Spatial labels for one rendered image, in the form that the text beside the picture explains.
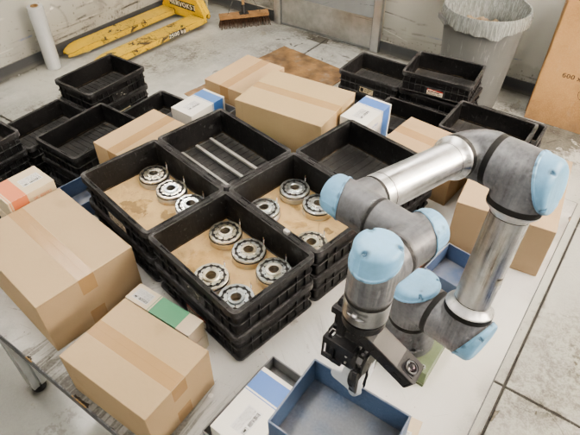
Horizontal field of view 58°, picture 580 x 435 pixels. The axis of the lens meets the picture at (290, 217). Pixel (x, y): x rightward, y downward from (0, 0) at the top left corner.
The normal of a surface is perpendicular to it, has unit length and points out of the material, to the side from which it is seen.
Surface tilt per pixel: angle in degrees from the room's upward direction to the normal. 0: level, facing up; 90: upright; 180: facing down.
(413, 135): 0
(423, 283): 10
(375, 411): 91
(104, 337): 0
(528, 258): 90
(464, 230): 90
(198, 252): 0
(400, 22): 90
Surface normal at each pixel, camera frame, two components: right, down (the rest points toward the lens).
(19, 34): 0.81, 0.40
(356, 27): -0.58, 0.55
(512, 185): -0.71, 0.26
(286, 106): 0.00, -0.73
